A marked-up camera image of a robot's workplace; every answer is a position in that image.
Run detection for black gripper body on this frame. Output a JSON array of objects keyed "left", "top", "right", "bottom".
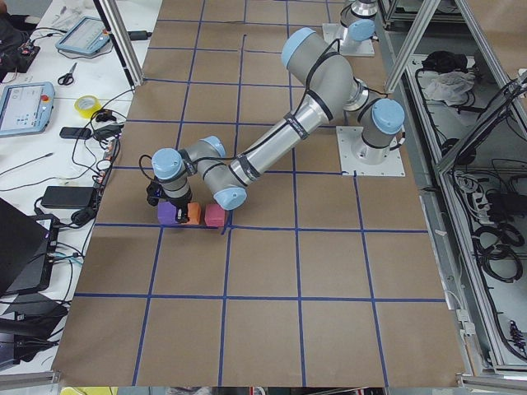
[{"left": 147, "top": 179, "right": 193, "bottom": 214}]

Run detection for orange foam cube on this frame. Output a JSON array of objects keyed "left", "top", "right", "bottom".
[{"left": 184, "top": 202, "right": 202, "bottom": 225}]

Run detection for purple foam cube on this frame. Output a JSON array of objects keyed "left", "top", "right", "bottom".
[{"left": 157, "top": 201, "right": 179, "bottom": 225}]

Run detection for red foam cube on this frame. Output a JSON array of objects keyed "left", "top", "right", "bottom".
[{"left": 204, "top": 203, "right": 226, "bottom": 228}]

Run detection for black power adapter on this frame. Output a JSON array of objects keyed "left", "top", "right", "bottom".
[{"left": 40, "top": 186, "right": 95, "bottom": 209}]

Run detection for black mobile phone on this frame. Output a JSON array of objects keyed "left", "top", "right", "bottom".
[{"left": 59, "top": 127, "right": 92, "bottom": 140}]

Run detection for yellow tape roll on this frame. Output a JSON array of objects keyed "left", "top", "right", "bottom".
[{"left": 74, "top": 95, "right": 102, "bottom": 119}]

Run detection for black laptop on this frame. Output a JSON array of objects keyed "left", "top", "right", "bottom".
[{"left": 1, "top": 200, "right": 58, "bottom": 296}]

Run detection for near teach pendant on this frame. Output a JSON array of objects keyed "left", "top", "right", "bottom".
[{"left": 1, "top": 81, "right": 55, "bottom": 137}]

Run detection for teach pendant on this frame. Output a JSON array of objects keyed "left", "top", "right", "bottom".
[
  {"left": 1, "top": 81, "right": 55, "bottom": 137},
  {"left": 55, "top": 16, "right": 110, "bottom": 58}
]

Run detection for far teach pendant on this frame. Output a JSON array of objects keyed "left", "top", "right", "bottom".
[{"left": 55, "top": 16, "right": 110, "bottom": 58}]

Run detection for white crumpled cloth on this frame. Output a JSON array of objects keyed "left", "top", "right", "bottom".
[{"left": 424, "top": 72, "right": 475, "bottom": 105}]

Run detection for aluminium frame post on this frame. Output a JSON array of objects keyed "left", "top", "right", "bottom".
[{"left": 93, "top": 0, "right": 143, "bottom": 89}]

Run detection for black handled scissors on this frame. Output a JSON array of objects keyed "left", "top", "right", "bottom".
[{"left": 57, "top": 63, "right": 77, "bottom": 86}]

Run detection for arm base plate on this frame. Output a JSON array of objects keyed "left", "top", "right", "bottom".
[
  {"left": 336, "top": 126, "right": 406, "bottom": 177},
  {"left": 322, "top": 23, "right": 375, "bottom": 57}
]

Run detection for black coiled cables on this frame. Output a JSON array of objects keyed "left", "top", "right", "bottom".
[{"left": 471, "top": 224, "right": 526, "bottom": 285}]

